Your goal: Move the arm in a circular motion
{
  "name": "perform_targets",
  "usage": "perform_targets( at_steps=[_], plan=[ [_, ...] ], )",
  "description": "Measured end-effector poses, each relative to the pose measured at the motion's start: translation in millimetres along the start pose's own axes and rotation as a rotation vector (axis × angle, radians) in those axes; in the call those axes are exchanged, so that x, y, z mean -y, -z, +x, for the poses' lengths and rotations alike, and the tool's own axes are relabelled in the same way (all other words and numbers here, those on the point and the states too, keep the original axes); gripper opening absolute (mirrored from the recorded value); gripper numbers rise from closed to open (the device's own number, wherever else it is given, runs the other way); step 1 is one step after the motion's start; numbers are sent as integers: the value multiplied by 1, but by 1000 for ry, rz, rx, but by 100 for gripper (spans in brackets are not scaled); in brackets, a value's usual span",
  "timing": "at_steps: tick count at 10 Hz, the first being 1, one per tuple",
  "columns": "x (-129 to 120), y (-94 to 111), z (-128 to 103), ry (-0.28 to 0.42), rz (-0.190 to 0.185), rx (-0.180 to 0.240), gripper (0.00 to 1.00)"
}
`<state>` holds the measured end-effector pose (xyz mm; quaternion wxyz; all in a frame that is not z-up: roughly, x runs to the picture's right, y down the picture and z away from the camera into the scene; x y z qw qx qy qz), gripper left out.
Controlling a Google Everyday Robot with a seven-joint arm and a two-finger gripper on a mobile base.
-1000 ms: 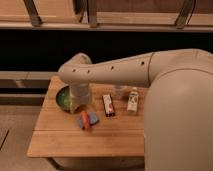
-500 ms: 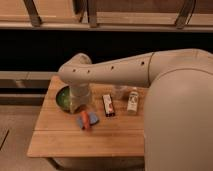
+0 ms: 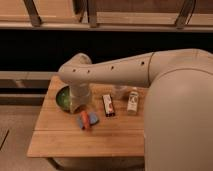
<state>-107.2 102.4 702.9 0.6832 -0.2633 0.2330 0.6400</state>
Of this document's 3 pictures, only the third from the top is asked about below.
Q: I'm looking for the beige cylindrical gripper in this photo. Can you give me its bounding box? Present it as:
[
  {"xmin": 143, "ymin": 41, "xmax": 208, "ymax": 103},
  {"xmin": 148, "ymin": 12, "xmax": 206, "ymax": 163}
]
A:
[{"xmin": 69, "ymin": 84, "xmax": 91, "ymax": 113}]

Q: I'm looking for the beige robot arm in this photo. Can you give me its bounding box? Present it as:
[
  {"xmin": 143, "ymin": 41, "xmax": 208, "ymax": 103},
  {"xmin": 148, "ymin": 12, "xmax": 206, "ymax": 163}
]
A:
[{"xmin": 58, "ymin": 49, "xmax": 213, "ymax": 171}]

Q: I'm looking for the green ceramic bowl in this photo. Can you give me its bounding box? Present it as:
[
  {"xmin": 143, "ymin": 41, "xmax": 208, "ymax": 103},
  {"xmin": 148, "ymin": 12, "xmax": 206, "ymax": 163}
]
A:
[{"xmin": 56, "ymin": 86, "xmax": 70, "ymax": 112}]

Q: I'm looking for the orange carrot toy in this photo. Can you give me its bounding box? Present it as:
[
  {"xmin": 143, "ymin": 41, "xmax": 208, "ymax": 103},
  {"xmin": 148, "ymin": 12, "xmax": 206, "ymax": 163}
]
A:
[{"xmin": 81, "ymin": 111, "xmax": 90, "ymax": 130}]

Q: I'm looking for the blue sponge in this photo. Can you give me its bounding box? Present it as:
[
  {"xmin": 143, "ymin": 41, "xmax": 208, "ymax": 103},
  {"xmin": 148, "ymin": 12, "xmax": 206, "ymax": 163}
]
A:
[{"xmin": 77, "ymin": 111, "xmax": 99, "ymax": 130}]

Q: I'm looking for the dark snack bar packet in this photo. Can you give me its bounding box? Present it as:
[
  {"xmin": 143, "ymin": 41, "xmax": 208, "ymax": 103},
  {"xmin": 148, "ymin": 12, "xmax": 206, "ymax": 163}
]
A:
[{"xmin": 102, "ymin": 94, "xmax": 115, "ymax": 117}]

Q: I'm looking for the clear plastic cup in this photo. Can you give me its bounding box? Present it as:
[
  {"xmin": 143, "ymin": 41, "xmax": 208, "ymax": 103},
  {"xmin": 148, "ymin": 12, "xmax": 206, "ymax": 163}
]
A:
[{"xmin": 113, "ymin": 85, "xmax": 127, "ymax": 100}]

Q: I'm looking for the wooden table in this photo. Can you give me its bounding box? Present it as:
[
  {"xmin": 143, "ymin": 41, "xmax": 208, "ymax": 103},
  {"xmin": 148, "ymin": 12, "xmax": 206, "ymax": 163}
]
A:
[{"xmin": 27, "ymin": 76, "xmax": 144, "ymax": 158}]

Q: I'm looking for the wooden shelf with metal brackets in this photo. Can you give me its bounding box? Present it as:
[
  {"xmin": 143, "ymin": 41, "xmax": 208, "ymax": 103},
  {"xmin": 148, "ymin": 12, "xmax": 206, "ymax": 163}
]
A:
[{"xmin": 0, "ymin": 0, "xmax": 213, "ymax": 33}]

